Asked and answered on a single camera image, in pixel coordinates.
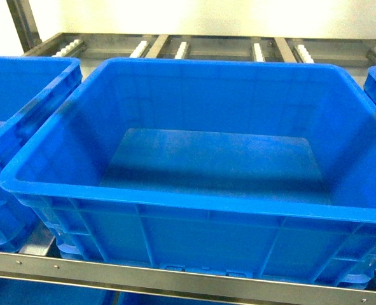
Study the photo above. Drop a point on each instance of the large blue plastic crate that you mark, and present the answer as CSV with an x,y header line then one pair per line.
x,y
263,171

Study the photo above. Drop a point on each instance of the metal roller rack shelf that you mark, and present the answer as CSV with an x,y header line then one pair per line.
x,y
281,19

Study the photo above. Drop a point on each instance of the left blue plastic crate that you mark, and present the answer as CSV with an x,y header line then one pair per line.
x,y
31,89

